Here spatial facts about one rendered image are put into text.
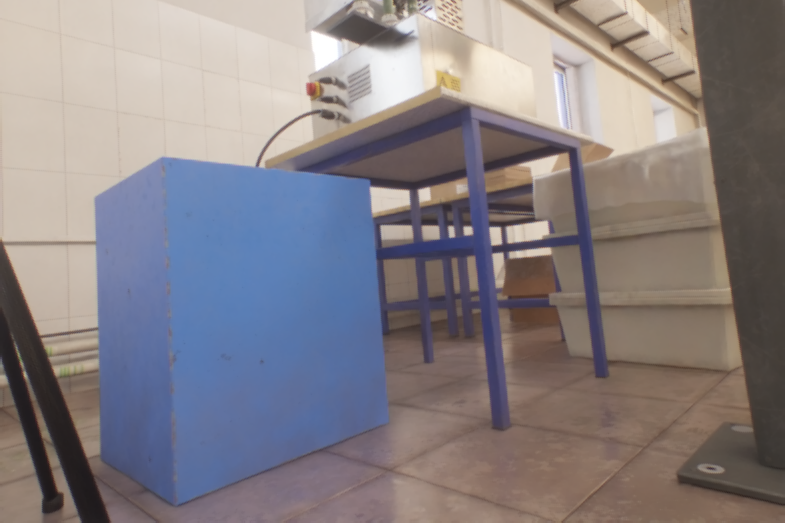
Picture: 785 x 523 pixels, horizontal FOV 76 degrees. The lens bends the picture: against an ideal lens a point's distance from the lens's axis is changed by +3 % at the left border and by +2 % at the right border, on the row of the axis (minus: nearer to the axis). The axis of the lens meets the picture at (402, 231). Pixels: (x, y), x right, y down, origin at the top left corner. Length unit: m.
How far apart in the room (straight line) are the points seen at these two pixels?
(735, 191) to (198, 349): 0.94
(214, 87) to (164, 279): 2.02
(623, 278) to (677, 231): 0.24
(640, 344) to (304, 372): 1.13
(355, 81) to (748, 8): 0.95
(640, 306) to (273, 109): 2.19
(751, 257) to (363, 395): 0.81
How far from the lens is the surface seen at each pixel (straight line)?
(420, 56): 1.34
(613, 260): 1.82
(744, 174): 0.95
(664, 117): 10.55
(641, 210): 1.77
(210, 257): 0.99
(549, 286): 2.97
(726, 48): 1.00
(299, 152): 1.47
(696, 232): 1.69
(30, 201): 2.49
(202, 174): 1.01
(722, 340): 1.71
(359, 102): 1.48
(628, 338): 1.83
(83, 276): 2.49
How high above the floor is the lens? 0.35
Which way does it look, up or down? 5 degrees up
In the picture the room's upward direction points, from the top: 5 degrees counter-clockwise
